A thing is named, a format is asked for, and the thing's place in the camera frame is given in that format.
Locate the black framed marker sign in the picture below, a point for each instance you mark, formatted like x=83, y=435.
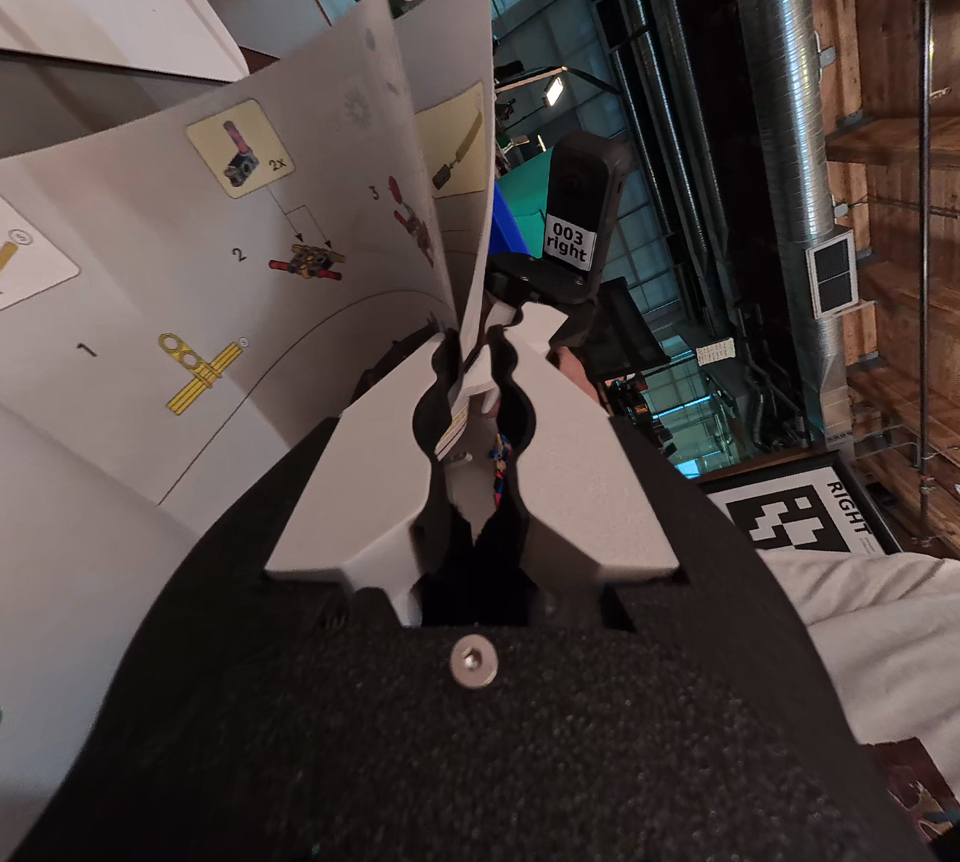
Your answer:
x=787, y=517

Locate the white vent grille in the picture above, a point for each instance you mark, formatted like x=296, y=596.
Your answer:
x=832, y=273

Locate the white instruction booklet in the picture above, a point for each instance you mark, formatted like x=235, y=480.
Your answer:
x=225, y=292

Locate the person's right hand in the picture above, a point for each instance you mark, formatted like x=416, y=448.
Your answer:
x=579, y=371

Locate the silver ventilation duct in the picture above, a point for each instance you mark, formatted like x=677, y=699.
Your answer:
x=787, y=127

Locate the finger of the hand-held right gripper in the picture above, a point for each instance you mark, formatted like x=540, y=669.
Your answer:
x=544, y=328
x=480, y=389

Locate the dark red patterned cloth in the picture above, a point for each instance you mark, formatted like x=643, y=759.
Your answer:
x=915, y=787

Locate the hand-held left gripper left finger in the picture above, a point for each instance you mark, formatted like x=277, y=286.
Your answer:
x=360, y=487

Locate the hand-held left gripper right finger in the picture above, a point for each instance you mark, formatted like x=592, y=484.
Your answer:
x=585, y=487

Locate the hanging light panel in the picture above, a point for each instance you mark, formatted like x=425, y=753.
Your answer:
x=555, y=91

